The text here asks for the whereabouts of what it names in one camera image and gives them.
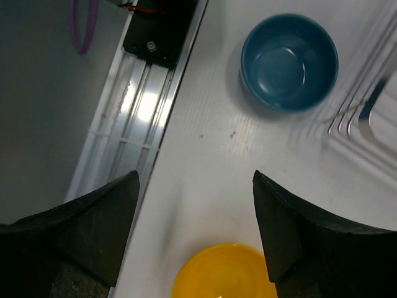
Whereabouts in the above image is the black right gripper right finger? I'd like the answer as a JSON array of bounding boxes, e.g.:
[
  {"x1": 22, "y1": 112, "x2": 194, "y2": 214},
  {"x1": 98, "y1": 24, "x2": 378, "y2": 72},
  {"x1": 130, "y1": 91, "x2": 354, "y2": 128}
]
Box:
[{"x1": 252, "y1": 171, "x2": 396, "y2": 297}]

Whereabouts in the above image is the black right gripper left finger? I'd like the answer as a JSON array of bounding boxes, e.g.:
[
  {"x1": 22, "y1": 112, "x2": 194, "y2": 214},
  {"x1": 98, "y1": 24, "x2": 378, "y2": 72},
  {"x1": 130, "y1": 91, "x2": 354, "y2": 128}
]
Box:
[{"x1": 1, "y1": 171, "x2": 140, "y2": 297}]

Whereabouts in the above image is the yellow plastic bowl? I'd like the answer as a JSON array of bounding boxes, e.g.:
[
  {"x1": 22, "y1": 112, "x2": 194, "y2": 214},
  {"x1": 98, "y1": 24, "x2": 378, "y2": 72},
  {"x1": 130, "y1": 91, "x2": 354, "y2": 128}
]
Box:
[{"x1": 171, "y1": 243, "x2": 277, "y2": 298}]

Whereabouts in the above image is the blue ceramic bowl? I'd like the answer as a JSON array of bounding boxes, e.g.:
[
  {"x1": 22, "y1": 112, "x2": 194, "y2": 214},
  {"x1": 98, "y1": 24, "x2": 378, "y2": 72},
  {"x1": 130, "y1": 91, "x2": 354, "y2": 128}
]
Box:
[{"x1": 240, "y1": 13, "x2": 339, "y2": 114}]

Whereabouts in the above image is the aluminium frame rail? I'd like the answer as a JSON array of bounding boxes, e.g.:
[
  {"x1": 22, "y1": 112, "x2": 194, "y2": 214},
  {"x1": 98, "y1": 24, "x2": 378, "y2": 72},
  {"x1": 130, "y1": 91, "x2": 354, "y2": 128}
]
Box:
[{"x1": 63, "y1": 0, "x2": 209, "y2": 205}]

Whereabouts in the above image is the metal wire dish rack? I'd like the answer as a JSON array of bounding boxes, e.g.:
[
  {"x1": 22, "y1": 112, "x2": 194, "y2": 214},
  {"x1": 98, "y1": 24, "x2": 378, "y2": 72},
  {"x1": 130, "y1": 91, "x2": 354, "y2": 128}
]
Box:
[{"x1": 328, "y1": 12, "x2": 396, "y2": 180}]

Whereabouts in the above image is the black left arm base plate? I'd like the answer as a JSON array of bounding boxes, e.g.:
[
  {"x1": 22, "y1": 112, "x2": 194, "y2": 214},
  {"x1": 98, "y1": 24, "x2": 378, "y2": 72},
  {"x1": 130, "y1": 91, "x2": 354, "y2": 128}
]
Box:
[{"x1": 119, "y1": 1, "x2": 198, "y2": 69}]

